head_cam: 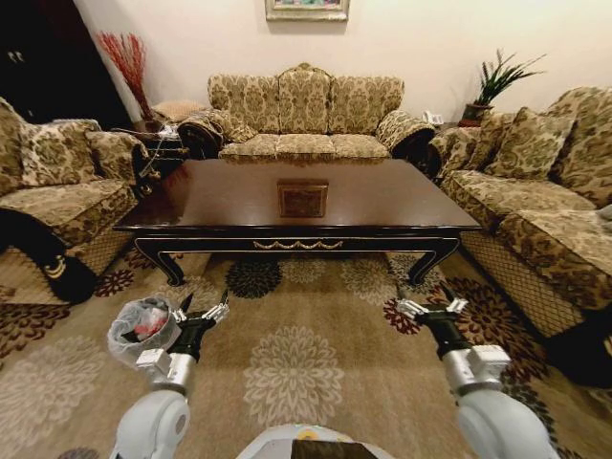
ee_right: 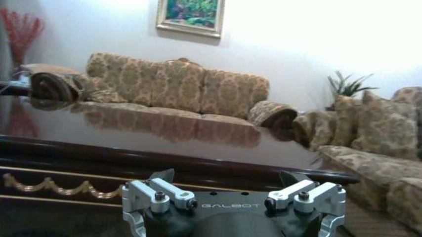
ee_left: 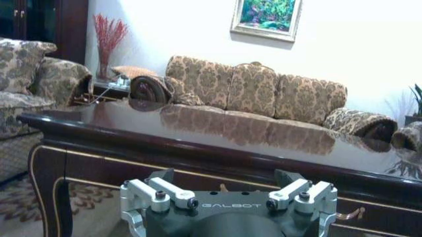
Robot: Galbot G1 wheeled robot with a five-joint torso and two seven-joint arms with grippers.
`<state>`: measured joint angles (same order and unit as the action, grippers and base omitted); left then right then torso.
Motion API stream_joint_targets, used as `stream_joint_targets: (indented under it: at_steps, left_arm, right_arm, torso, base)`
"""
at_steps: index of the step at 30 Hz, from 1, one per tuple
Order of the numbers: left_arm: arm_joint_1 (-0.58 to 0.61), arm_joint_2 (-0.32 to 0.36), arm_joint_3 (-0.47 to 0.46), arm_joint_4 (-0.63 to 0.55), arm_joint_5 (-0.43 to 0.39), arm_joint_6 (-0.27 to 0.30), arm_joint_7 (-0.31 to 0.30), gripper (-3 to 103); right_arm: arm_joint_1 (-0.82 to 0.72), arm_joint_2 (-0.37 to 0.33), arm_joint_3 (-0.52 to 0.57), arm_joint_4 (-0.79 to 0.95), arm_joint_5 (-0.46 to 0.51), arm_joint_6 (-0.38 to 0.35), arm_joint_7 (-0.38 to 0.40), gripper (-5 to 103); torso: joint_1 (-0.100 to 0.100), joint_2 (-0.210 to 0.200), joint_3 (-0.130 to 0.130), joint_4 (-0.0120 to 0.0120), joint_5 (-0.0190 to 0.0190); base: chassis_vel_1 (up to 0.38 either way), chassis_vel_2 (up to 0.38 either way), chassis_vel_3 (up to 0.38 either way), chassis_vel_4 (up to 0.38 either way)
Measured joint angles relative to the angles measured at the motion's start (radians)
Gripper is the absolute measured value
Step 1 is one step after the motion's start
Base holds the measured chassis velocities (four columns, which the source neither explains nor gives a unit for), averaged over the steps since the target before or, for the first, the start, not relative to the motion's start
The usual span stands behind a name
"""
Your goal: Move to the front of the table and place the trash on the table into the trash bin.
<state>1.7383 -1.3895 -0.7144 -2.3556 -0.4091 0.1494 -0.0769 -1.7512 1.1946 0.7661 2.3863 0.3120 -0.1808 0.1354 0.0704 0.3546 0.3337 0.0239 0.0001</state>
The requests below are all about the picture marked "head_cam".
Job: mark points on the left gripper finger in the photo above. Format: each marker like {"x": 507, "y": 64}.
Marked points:
{"x": 181, "y": 314}
{"x": 217, "y": 312}

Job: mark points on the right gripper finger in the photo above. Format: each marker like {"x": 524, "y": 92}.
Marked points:
{"x": 458, "y": 306}
{"x": 408, "y": 308}

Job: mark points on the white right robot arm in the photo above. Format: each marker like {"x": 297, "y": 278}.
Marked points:
{"x": 497, "y": 421}

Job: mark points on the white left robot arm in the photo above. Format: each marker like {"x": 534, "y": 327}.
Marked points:
{"x": 153, "y": 421}

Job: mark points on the trash bin with clear bag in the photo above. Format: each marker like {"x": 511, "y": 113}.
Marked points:
{"x": 129, "y": 334}

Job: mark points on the floral patterned rug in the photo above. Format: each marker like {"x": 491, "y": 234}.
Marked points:
{"x": 296, "y": 363}

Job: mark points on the floral sofa with lattice base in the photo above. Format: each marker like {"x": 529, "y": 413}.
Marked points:
{"x": 540, "y": 225}

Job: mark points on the dark wooden coffee table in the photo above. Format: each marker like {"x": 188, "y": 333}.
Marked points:
{"x": 287, "y": 215}

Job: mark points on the floral sofa with black armrest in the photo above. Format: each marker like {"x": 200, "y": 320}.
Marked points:
{"x": 62, "y": 215}

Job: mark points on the white robot front shell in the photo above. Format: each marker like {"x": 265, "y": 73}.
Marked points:
{"x": 315, "y": 442}

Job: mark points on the dark wooden side table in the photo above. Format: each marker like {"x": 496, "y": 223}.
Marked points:
{"x": 160, "y": 153}

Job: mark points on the small floral cushion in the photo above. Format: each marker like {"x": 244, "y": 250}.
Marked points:
{"x": 115, "y": 155}
{"x": 234, "y": 126}
{"x": 487, "y": 141}

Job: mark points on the grey cloth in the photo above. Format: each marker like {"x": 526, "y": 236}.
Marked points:
{"x": 605, "y": 215}

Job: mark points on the large floral square cushion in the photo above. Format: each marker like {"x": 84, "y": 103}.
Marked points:
{"x": 528, "y": 146}
{"x": 55, "y": 153}

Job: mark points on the white telephone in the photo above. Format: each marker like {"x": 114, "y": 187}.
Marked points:
{"x": 431, "y": 118}

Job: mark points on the floral three-seat sofa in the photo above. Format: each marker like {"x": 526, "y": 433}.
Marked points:
{"x": 306, "y": 138}

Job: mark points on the beige woven cushion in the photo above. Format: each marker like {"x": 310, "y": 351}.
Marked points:
{"x": 178, "y": 110}

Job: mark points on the green potted plant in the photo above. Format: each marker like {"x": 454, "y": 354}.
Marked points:
{"x": 492, "y": 81}

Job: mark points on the red dried branches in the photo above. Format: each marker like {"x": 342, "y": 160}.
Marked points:
{"x": 129, "y": 67}

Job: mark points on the dark wooden cabinet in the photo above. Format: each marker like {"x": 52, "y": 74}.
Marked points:
{"x": 43, "y": 62}

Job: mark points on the gold framed wall painting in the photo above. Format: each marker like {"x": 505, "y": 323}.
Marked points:
{"x": 307, "y": 8}

